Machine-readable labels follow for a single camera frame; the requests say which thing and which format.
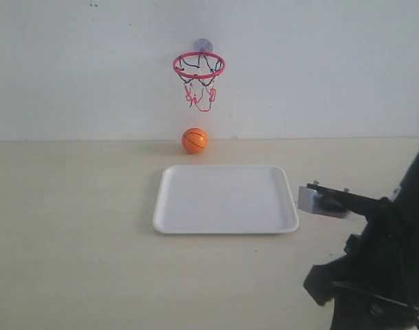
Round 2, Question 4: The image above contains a red mini basketball hoop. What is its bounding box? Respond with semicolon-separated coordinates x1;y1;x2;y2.
172;51;226;113

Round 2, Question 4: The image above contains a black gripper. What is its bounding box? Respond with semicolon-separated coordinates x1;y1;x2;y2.
304;198;419;329

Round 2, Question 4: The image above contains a white rectangular tray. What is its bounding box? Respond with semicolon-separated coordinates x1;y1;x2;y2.
153;165;299;234

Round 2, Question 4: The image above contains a clear suction cup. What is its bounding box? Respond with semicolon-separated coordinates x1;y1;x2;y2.
193;38;213;53

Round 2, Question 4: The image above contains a small orange basketball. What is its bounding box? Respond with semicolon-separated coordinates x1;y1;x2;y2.
181;128;208;154

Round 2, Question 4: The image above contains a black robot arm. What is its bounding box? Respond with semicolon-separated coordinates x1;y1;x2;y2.
298;151;419;329

